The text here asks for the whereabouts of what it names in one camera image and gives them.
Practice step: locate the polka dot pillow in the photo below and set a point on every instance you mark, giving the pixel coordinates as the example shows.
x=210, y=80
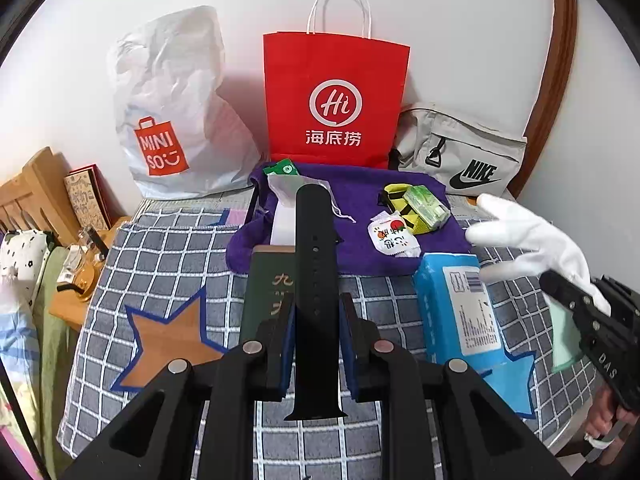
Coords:
x=22, y=255

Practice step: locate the white plastic shopping bag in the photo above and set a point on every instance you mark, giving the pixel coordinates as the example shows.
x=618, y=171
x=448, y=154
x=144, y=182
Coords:
x=170, y=90

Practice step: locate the small white packet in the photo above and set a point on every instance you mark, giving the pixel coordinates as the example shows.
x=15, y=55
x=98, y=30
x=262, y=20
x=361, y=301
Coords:
x=67, y=265

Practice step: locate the clear green tissue pack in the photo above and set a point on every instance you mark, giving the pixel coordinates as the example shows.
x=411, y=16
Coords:
x=425, y=205

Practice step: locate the white glove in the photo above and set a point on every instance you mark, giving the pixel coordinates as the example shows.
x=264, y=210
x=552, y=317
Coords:
x=540, y=240

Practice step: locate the grey checkered star blanket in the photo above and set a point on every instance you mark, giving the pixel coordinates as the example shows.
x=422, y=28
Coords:
x=165, y=260

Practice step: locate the patterned book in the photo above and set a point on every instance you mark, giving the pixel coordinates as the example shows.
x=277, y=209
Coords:
x=87, y=200

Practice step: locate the red paper bag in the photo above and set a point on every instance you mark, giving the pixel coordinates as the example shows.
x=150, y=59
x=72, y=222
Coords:
x=335, y=70

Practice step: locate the thin black pole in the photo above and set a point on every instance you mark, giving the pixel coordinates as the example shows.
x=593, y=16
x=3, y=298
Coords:
x=22, y=420

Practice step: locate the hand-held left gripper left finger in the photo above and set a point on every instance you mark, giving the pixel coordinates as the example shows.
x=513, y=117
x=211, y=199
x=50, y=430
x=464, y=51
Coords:
x=287, y=355

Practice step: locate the person's right hand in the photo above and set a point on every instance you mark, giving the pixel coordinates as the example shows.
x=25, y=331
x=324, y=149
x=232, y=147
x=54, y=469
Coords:
x=600, y=415

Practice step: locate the white candy packet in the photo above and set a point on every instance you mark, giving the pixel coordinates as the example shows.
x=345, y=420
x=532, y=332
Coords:
x=392, y=235

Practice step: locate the wooden door frame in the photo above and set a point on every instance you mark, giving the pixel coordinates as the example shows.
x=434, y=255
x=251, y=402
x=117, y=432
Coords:
x=560, y=60

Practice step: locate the wooden headboard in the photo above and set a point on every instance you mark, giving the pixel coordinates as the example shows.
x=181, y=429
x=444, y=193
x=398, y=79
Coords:
x=40, y=180

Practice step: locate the blue tissue pack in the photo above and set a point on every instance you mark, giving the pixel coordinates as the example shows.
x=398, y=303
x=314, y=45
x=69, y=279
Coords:
x=450, y=310

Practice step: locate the light green cloth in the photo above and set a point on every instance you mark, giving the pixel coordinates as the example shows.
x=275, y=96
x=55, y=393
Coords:
x=565, y=340

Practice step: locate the purple towel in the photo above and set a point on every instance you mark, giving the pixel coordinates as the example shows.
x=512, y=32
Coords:
x=360, y=250

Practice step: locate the dark green tea tin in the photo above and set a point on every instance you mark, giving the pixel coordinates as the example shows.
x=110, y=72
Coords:
x=265, y=290

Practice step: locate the green bedsheet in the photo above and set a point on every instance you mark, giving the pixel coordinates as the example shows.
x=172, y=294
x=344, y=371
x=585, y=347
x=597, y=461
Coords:
x=55, y=360

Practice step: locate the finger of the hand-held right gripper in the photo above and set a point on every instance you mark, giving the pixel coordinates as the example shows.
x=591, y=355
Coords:
x=567, y=295
x=620, y=295

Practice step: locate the yellow mesh pouch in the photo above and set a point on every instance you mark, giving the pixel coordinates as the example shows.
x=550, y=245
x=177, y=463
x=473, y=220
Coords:
x=395, y=195

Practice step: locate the grey waist bag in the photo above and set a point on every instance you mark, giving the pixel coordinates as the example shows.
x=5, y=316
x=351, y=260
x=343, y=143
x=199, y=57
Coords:
x=470, y=145

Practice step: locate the white sponge block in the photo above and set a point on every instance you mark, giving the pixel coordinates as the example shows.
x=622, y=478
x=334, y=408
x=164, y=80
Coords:
x=284, y=225

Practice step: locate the wooden nightstand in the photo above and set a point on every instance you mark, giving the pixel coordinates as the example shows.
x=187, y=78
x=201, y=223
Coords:
x=65, y=312

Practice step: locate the green wet wipe packet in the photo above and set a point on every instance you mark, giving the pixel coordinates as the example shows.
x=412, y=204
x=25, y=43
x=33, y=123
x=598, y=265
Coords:
x=282, y=167

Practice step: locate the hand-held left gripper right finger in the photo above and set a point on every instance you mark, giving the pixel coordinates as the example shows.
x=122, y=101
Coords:
x=348, y=360

